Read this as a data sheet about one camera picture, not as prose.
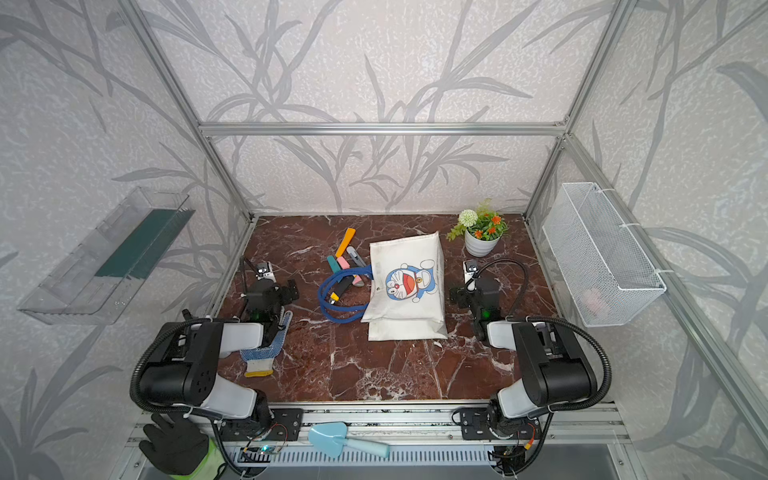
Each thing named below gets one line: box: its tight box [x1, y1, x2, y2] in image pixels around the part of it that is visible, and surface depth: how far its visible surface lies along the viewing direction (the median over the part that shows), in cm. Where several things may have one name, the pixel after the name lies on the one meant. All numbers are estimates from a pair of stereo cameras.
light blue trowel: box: [308, 422, 390, 459], surface depth 72 cm
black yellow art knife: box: [329, 275, 354, 305], surface depth 100 cm
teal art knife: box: [326, 255, 341, 274], surface depth 107 cm
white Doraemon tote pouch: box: [318, 231, 448, 341], surface depth 95 cm
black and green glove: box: [139, 412, 226, 480], surface depth 71 cm
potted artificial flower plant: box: [446, 198, 509, 258], surface depth 101 cm
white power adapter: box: [463, 259, 479, 278], surface depth 83 cm
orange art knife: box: [336, 227, 356, 257], surface depth 114 cm
